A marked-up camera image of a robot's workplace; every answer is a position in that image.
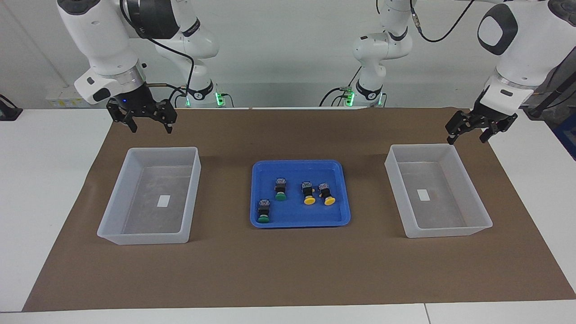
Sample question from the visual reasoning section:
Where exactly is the black clamp bracket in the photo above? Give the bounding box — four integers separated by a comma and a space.
0, 94, 23, 121

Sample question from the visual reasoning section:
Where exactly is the blue crate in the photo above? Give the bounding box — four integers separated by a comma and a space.
553, 112, 576, 160

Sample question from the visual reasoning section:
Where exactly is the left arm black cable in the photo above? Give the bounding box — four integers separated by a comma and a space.
409, 0, 475, 44

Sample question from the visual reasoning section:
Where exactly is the blue plastic tray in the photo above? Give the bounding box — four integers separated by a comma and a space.
250, 160, 351, 229

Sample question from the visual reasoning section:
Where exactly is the translucent white plastic box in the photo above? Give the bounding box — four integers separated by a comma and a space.
385, 144, 493, 239
97, 146, 202, 245

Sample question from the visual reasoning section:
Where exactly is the white power strip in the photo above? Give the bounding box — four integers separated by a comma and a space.
45, 88, 90, 108

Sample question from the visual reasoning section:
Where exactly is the black base cable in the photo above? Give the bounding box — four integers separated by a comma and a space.
166, 86, 189, 108
319, 67, 361, 108

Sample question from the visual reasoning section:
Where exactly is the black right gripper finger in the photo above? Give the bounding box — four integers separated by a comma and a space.
107, 99, 138, 133
154, 99, 177, 134

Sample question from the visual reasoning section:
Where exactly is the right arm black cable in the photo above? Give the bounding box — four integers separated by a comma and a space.
118, 0, 196, 108

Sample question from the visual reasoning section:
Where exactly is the brown paper table mat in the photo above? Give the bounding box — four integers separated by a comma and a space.
22, 107, 576, 312

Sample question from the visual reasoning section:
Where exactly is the yellow push button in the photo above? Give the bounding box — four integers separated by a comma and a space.
318, 182, 337, 207
301, 181, 316, 206

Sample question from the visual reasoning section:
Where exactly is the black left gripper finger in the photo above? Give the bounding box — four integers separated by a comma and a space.
480, 114, 518, 144
445, 110, 471, 145

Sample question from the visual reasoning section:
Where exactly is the black stand pole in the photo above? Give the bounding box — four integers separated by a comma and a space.
524, 58, 576, 120

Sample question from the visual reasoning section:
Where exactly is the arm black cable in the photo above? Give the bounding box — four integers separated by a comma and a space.
409, 0, 475, 44
118, 0, 196, 108

